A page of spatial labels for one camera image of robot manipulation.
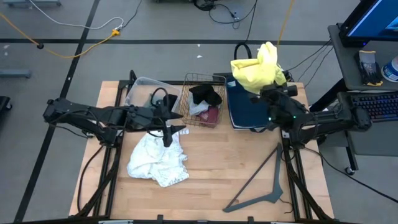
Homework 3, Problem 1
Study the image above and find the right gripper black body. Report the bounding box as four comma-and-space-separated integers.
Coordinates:
250, 85, 307, 131

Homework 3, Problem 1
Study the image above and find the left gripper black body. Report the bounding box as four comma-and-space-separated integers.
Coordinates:
126, 95, 174, 148

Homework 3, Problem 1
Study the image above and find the light grey cloth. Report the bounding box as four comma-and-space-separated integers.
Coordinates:
187, 93, 211, 116

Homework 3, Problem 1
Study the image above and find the maroon cloth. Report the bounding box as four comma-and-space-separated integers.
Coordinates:
198, 105, 220, 124

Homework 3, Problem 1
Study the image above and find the small black cloth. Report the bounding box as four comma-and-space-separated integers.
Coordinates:
188, 84, 223, 107

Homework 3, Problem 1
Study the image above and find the white cloth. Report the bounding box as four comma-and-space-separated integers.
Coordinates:
126, 129, 190, 188

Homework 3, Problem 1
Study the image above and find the yellow cloth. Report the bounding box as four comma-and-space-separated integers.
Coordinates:
229, 41, 287, 95

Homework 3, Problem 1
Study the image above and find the clear plastic bin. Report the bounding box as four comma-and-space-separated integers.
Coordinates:
124, 77, 183, 125

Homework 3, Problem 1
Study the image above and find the navy fabric storage bin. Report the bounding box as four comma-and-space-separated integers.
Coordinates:
225, 74, 292, 131

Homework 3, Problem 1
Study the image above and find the grey rolling desk cart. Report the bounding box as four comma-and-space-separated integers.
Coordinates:
309, 24, 398, 175

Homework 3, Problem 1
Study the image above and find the grey clothes hanger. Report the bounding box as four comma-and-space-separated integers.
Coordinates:
223, 142, 284, 213

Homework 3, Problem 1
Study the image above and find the backlit black keyboard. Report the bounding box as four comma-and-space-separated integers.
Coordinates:
350, 92, 398, 124

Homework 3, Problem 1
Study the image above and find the grey and black work glove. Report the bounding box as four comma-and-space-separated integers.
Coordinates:
354, 50, 384, 87

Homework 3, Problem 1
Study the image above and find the black round device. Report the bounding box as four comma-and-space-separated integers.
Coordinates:
192, 0, 217, 12

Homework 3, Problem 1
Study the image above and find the white round tub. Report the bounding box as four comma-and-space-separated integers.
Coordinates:
381, 55, 398, 83

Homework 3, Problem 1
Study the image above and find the black computer monitor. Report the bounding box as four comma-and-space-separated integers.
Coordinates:
338, 0, 398, 48

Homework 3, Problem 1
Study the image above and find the grey metal table foot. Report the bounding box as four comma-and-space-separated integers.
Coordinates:
0, 70, 31, 78

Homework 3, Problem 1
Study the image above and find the black chair base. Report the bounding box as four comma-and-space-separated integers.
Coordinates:
0, 95, 12, 113

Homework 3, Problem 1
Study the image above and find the gold wire basket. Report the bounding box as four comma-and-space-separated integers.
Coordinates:
179, 72, 227, 129

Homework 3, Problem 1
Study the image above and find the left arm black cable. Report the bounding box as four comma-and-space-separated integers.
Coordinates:
150, 87, 170, 107

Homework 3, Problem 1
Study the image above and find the black aluminium table frame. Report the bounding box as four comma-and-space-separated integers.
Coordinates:
74, 70, 335, 224

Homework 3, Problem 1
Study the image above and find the thin black desk cable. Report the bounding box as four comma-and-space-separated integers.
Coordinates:
297, 45, 333, 83
288, 39, 333, 72

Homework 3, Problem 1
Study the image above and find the black looped cable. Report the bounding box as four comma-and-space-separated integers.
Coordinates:
233, 0, 259, 60

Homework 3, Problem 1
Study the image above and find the yellow hanging cord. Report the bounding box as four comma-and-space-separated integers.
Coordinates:
276, 0, 295, 44

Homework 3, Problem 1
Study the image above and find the yellow extension cable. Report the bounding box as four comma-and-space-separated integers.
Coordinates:
0, 12, 121, 59

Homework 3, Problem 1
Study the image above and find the thick black frame cable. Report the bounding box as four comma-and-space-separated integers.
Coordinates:
76, 144, 105, 214

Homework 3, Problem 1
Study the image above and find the curved black floor cable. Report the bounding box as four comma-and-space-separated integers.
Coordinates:
208, 0, 259, 30

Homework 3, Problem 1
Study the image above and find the thin black plug cable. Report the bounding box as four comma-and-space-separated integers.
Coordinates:
122, 0, 143, 29

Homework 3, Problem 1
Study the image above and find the white power cable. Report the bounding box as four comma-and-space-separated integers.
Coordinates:
29, 0, 124, 30

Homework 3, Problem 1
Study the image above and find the long black floor cable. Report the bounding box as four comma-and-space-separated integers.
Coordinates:
304, 147, 398, 203

